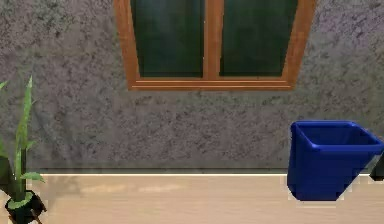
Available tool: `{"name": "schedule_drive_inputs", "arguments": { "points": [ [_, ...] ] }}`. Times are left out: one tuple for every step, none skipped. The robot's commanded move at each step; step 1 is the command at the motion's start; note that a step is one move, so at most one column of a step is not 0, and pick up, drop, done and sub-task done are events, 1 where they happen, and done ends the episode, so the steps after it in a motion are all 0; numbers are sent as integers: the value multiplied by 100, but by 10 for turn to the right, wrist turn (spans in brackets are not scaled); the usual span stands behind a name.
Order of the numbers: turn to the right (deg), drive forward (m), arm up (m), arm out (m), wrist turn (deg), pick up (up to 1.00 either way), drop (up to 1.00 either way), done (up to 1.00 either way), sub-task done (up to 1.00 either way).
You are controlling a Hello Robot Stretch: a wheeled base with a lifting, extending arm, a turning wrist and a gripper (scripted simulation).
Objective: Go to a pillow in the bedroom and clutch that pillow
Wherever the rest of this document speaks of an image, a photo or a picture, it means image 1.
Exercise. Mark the wooden framed window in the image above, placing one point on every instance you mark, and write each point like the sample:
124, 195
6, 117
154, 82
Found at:
212, 43

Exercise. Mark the blue bin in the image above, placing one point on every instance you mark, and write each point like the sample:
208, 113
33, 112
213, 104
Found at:
320, 166

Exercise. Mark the green house plant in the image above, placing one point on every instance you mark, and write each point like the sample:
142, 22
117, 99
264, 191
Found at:
20, 186

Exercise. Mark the black furniture leg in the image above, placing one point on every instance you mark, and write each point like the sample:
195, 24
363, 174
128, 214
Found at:
378, 171

